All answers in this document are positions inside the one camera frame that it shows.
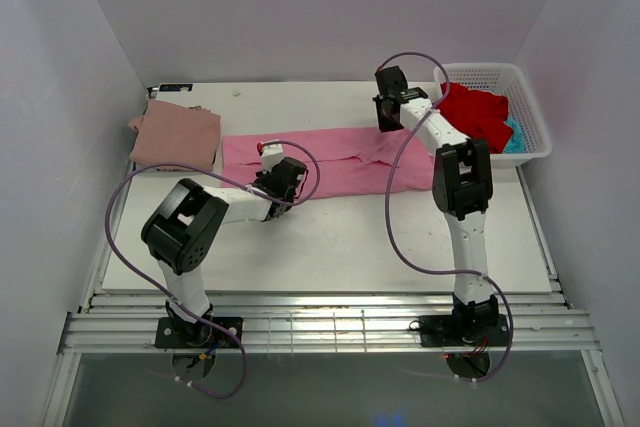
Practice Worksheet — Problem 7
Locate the aluminium rail frame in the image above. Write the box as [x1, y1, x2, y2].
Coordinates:
[54, 161, 601, 427]

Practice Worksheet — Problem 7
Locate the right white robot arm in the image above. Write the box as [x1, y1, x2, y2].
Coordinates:
[374, 66, 500, 344]

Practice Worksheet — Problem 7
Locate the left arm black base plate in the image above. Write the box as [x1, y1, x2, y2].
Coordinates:
[154, 317, 238, 351]

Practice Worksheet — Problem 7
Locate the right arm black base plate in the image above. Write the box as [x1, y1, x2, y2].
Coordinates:
[409, 294, 511, 347]

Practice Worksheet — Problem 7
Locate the white plastic mesh basket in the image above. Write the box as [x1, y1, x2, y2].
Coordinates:
[434, 63, 551, 168]

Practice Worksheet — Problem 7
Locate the blue label sticker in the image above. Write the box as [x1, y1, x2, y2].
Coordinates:
[157, 83, 193, 92]

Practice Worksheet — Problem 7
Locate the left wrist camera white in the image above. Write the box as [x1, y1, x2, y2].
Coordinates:
[257, 140, 285, 173]

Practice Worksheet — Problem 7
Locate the red t shirt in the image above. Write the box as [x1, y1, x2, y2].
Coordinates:
[438, 83, 513, 154]

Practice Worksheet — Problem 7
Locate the teal t shirt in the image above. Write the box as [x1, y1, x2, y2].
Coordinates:
[502, 116, 526, 154]

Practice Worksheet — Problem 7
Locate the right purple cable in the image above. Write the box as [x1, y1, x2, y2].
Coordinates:
[377, 51, 515, 384]

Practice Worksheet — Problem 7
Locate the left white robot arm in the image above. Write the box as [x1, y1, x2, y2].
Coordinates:
[141, 157, 308, 347]

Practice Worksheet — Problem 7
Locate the folded dusty pink t shirt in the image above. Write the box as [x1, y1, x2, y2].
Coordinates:
[128, 100, 221, 171]

